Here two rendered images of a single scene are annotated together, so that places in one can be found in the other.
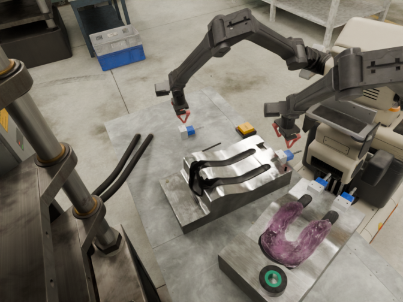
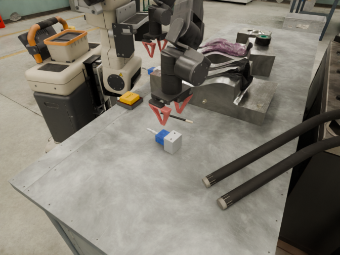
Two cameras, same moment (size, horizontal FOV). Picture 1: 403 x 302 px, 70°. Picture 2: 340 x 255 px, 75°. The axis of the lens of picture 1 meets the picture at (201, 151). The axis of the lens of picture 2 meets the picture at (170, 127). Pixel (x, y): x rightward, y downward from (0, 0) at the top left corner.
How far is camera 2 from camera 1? 163 cm
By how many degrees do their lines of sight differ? 84
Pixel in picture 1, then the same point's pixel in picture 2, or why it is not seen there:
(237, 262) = (268, 50)
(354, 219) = not seen: hidden behind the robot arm
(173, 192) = (262, 98)
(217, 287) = (278, 74)
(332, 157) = (135, 62)
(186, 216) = (269, 84)
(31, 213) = not seen: outside the picture
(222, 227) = not seen: hidden behind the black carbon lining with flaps
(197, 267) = (282, 83)
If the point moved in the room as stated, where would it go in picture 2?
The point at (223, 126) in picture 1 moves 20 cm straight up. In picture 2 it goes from (129, 120) to (122, 72)
